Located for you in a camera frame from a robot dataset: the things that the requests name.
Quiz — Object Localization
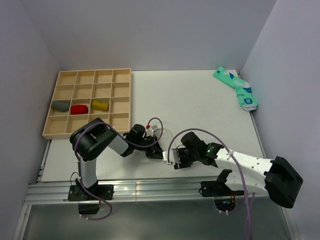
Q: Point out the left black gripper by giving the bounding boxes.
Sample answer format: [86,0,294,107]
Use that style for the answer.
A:
[133,135,165,160]

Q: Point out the yellow sock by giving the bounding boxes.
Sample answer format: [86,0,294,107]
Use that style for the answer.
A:
[91,100,109,112]

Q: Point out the white sock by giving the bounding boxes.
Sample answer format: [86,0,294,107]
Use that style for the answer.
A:
[159,128,174,151]

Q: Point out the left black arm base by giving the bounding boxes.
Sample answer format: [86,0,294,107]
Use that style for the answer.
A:
[67,182,114,216]

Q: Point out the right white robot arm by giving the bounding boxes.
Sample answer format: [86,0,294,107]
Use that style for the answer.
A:
[167,131,303,209]

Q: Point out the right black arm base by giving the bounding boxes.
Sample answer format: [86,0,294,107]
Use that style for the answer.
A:
[198,180,244,213]

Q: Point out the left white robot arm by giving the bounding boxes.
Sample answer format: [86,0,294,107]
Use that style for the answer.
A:
[69,117,163,200]

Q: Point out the mint green patterned sock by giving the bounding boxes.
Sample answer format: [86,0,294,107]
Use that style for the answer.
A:
[213,66,258,112]

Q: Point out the rolled red sock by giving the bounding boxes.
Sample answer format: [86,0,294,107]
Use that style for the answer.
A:
[70,104,89,115]

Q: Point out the wooden compartment tray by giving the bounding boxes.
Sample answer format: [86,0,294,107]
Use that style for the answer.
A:
[42,68,132,140]

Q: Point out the rolled grey sock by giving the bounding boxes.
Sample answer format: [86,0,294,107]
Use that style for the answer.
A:
[51,100,71,112]

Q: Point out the aluminium rail frame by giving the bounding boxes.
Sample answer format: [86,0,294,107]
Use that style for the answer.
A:
[14,70,301,240]

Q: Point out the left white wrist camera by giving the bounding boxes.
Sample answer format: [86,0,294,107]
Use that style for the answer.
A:
[146,124,159,136]

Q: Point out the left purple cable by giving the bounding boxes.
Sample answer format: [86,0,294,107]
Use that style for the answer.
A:
[73,116,165,221]

